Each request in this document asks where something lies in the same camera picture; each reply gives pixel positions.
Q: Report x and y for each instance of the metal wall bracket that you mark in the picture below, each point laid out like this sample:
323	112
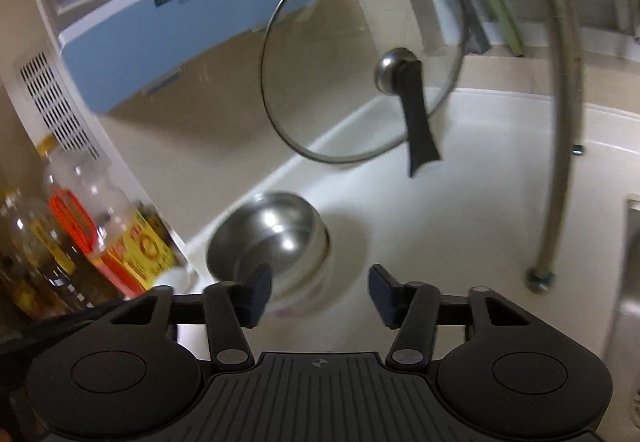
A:
477	35

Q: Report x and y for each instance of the glass pot lid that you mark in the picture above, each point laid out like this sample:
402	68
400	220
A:
350	62

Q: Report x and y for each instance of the large dark oil bottle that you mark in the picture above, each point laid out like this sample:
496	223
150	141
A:
35	262

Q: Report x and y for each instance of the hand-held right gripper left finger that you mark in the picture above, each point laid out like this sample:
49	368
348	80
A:
259	294

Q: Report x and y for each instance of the stainless steel bowl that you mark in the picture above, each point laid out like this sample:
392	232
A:
270	234

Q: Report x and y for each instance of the white vent grille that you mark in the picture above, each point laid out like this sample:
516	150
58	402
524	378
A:
55	102

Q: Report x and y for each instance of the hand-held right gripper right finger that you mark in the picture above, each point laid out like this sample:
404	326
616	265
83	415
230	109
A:
385	294

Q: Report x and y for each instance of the blue white kitchen appliance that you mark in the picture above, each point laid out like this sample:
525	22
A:
165	32

